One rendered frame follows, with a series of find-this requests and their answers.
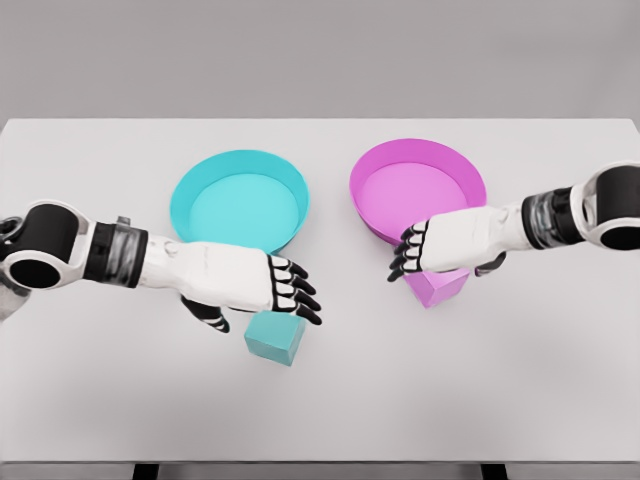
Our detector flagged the cyan block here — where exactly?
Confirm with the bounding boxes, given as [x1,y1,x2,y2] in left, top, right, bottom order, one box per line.
[243,310,307,367]

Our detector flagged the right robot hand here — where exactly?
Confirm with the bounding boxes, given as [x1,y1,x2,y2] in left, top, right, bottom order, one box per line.
[387,210,509,283]

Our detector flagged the cyan round plate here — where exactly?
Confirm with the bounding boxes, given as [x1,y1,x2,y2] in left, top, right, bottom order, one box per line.
[169,148,311,257]

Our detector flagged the pink round plate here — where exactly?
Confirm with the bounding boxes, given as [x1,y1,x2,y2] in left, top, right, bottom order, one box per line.
[348,138,488,248]

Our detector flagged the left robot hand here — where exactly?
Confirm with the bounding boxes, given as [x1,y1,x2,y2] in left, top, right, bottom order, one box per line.
[179,242,324,335]

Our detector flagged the pink block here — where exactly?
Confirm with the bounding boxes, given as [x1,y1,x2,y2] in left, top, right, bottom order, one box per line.
[402,268,472,311]

